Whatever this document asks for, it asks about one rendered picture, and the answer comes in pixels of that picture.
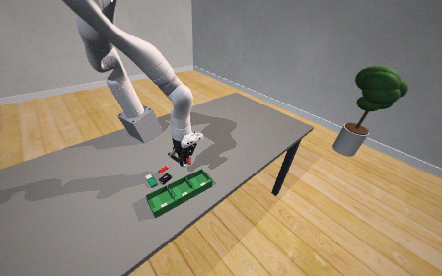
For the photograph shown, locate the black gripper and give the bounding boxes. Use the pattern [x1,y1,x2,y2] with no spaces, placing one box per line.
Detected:
[168,139,197,167]

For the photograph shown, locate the green and white eraser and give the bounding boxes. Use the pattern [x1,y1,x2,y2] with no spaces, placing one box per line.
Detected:
[145,174,157,188]

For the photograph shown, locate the green compartment tray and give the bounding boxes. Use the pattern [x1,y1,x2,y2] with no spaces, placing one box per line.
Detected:
[147,169,213,219]

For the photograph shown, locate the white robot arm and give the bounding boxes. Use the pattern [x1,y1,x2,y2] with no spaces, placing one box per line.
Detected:
[62,0,203,148]

